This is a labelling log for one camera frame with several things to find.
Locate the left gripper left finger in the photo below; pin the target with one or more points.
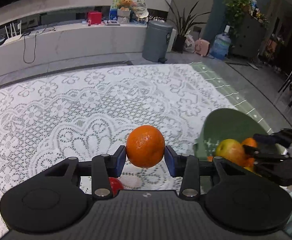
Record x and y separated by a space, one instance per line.
99 169

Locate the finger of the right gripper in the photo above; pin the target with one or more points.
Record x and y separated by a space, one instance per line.
264 157
283 138

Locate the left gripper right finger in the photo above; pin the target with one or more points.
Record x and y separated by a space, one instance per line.
191 169

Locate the orange fruit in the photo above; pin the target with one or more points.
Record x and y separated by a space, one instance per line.
145 146
249 143

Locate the red tomato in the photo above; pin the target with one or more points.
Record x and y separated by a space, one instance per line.
116 185

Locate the yellow red apple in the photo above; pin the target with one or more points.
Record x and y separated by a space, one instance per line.
233 151

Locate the green plastic bowl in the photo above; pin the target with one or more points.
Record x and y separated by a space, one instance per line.
224 124

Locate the white lace tablecloth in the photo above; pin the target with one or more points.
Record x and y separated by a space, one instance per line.
89 112

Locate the blue water jug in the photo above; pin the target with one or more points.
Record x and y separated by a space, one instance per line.
221 44

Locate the dark drawer cabinet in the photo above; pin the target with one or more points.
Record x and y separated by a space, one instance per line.
250 37

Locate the grey pedal trash bin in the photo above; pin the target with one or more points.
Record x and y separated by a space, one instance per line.
157 39

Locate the grey marble TV cabinet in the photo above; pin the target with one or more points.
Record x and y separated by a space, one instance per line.
70 41

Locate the leafy green pothos plant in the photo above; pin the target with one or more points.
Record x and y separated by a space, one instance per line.
235 12

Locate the potted long-leaf plant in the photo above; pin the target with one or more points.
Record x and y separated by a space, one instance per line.
183 23

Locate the red box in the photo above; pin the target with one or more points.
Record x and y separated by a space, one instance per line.
94 18

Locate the white wifi router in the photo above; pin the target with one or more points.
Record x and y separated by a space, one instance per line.
13 32

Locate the teddy bear plush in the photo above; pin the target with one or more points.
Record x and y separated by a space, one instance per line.
124 11

